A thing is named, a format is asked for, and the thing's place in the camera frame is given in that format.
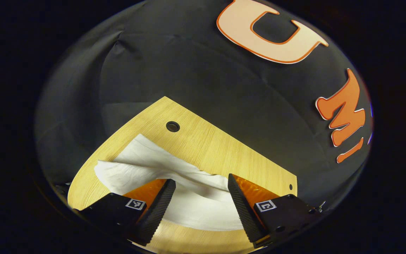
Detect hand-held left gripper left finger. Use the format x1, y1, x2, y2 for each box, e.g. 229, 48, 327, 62
73, 179, 176, 247

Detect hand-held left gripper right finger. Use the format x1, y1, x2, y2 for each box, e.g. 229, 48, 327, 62
228, 174, 325, 249

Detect white jeans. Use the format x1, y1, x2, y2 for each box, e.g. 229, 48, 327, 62
94, 133, 246, 231

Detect black backdrop cloth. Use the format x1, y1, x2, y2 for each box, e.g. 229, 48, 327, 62
36, 0, 374, 212

